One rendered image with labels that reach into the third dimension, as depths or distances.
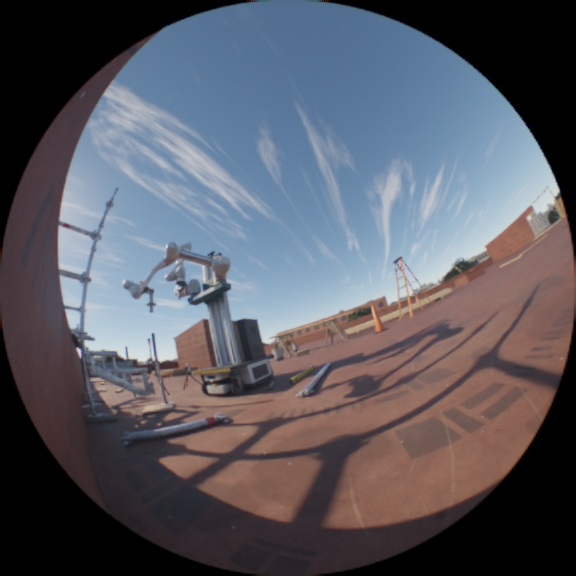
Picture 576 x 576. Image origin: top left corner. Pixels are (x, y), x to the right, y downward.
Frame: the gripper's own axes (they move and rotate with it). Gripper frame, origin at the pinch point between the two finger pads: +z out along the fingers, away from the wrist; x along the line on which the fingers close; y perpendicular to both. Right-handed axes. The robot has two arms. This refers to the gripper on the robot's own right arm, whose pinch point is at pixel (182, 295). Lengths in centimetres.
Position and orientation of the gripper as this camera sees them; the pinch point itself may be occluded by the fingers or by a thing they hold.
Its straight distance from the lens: 216.9
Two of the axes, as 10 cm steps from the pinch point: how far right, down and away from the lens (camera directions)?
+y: 3.7, 1.9, 9.1
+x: -8.9, 3.5, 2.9
